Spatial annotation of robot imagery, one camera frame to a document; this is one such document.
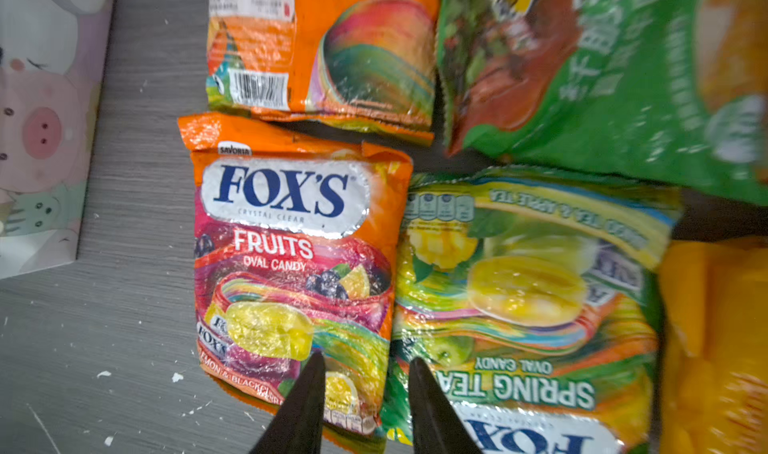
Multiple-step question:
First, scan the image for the orange Fox's fruits candy packet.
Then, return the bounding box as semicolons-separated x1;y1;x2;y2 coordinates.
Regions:
178;113;413;453

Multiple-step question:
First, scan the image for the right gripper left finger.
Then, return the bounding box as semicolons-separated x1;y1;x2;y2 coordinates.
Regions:
249;352;326;454

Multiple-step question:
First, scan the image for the green corn chips packet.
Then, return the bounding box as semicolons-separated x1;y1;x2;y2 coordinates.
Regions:
437;0;767;206

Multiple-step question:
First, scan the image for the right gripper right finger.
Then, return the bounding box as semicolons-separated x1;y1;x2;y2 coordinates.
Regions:
408;358;482;454

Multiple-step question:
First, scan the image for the orange snack packet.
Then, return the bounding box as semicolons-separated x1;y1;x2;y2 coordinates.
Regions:
206;0;439;146

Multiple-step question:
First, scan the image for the green Fox's candy packet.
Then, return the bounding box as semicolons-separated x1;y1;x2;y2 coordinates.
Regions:
381;166;682;453

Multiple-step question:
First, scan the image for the patterned paper gift bag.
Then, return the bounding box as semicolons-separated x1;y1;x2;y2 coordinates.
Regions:
1;0;114;278

